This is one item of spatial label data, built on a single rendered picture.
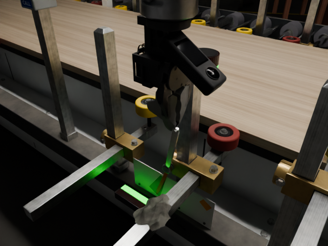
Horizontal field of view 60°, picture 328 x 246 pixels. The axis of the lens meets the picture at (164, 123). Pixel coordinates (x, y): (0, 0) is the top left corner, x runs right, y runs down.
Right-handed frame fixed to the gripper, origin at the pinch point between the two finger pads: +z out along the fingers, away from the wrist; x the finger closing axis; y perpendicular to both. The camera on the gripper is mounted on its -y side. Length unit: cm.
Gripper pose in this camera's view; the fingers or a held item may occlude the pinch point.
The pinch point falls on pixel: (175, 125)
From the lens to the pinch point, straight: 54.9
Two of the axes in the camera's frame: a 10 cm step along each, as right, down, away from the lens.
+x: -6.1, 4.4, -6.5
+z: -0.1, 8.3, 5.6
